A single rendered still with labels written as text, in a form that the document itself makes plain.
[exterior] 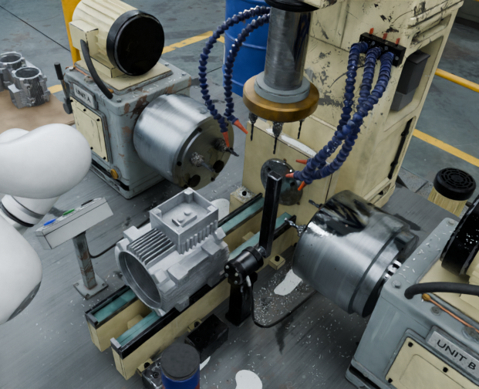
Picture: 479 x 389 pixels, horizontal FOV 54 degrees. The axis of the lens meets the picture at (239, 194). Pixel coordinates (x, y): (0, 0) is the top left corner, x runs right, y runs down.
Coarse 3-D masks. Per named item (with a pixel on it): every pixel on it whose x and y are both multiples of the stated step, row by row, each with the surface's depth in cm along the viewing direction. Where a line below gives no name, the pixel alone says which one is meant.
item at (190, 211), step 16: (192, 192) 111; (160, 208) 108; (176, 208) 111; (192, 208) 111; (208, 208) 107; (160, 224) 104; (176, 224) 107; (192, 224) 103; (208, 224) 108; (176, 240) 103; (192, 240) 105
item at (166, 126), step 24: (168, 96) 138; (144, 120) 136; (168, 120) 132; (192, 120) 130; (216, 120) 134; (144, 144) 136; (168, 144) 130; (192, 144) 131; (216, 144) 138; (168, 168) 132; (192, 168) 137; (216, 168) 145
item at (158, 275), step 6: (216, 234) 109; (222, 234) 110; (126, 240) 106; (216, 240) 111; (120, 246) 105; (156, 270) 101; (162, 270) 100; (156, 276) 99; (162, 276) 100; (126, 282) 114; (156, 282) 101; (156, 312) 109; (162, 312) 108
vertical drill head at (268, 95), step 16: (272, 16) 98; (288, 16) 95; (304, 16) 96; (272, 32) 100; (288, 32) 98; (304, 32) 98; (272, 48) 101; (288, 48) 100; (304, 48) 101; (272, 64) 104; (288, 64) 102; (304, 64) 105; (256, 80) 110; (272, 80) 106; (288, 80) 105; (304, 80) 111; (256, 96) 108; (272, 96) 106; (288, 96) 105; (304, 96) 108; (256, 112) 108; (272, 112) 105; (288, 112) 105; (304, 112) 107; (272, 128) 111
